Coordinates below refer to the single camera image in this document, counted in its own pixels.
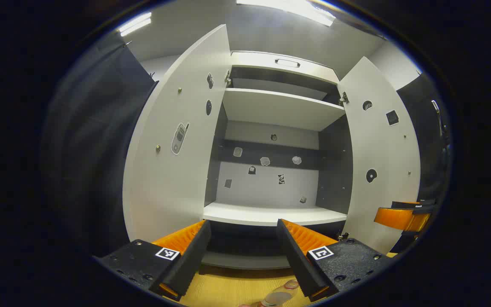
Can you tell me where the black backdrop cloth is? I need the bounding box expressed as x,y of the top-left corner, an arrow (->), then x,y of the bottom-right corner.
43,32 -> 159,256
397,72 -> 453,201

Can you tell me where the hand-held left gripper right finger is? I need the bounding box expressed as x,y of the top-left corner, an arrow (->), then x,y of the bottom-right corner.
276,219 -> 395,302

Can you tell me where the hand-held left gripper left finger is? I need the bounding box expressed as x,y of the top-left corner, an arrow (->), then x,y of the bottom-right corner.
93,220 -> 212,302

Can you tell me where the clear plastic water bottle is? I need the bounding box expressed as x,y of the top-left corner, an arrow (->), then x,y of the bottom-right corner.
258,279 -> 300,307

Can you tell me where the white cabinet shelf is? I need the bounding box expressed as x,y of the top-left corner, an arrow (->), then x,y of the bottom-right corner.
203,202 -> 348,226
222,88 -> 346,132

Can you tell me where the long ceiling light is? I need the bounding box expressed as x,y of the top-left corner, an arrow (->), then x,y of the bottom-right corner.
236,0 -> 336,27

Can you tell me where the white cabinet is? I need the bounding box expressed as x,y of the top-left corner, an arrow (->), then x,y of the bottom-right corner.
203,50 -> 355,270

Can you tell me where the small ceiling light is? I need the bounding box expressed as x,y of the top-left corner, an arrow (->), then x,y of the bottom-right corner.
118,12 -> 153,37

